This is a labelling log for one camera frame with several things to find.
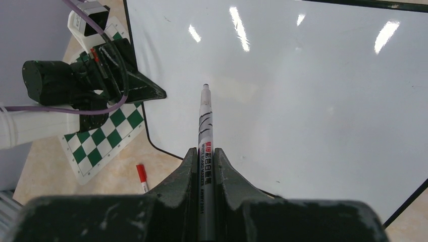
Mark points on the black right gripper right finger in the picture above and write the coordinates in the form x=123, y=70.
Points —
x=234, y=194

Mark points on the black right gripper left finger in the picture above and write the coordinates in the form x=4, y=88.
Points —
x=172, y=213

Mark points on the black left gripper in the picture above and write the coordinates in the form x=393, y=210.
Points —
x=111, y=69

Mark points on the white black whiteboard marker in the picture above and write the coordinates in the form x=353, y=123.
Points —
x=206, y=201

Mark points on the white whiteboard black frame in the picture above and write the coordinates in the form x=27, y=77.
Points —
x=311, y=99

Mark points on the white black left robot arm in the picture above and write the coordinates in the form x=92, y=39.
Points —
x=76, y=97

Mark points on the red capped marker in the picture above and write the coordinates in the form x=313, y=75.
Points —
x=143, y=177

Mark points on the green white chess mat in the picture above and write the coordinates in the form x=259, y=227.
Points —
x=89, y=152

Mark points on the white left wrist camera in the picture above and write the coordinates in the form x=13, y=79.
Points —
x=87, y=21

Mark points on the aluminium frame rail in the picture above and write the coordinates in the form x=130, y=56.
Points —
x=9, y=211

